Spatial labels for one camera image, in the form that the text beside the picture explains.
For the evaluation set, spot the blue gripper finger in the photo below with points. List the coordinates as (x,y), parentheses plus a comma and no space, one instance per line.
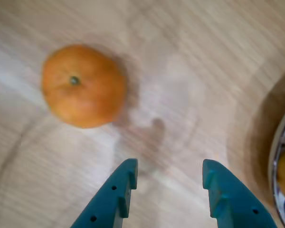
(109,204)
(235,204)

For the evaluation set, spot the orange with green stem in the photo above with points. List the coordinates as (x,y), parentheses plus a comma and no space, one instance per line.
(85,90)

